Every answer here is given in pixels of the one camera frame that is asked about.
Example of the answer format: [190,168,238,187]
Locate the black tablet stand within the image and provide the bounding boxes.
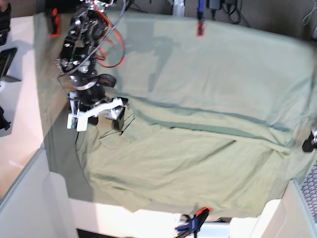
[0,48,21,83]

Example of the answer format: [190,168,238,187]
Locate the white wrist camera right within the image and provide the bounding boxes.
[66,113,88,132]

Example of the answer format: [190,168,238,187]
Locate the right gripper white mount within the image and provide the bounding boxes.
[68,92,128,131]

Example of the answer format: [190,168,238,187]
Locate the black power adapter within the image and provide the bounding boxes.
[207,0,222,10]

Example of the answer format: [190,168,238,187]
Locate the green table cover cloth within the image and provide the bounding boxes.
[34,12,317,213]

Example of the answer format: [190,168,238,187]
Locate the light green T-shirt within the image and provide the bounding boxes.
[78,98,290,217]

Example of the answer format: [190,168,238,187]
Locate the black object table edge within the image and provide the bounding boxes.
[0,107,11,130]

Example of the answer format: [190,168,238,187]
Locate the orange black clamp left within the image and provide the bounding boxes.
[45,8,60,38]

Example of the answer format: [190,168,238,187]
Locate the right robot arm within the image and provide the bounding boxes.
[56,0,127,132]

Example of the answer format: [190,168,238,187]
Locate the blue orange clamp bottom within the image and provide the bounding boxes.
[175,207,212,238]

